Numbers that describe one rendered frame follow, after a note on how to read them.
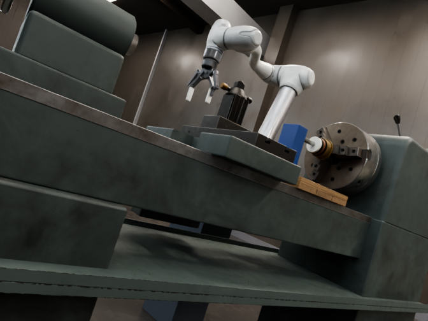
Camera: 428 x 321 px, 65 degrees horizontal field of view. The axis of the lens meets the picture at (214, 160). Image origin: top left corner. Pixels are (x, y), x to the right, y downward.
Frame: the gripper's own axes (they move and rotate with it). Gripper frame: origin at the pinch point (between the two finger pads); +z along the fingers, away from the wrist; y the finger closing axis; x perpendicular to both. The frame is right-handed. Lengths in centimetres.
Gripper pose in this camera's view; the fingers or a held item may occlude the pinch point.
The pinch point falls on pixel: (197, 99)
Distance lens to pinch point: 167.0
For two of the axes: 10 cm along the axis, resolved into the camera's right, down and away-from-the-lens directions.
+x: -6.0, -2.5, -7.6
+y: -7.3, -2.0, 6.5
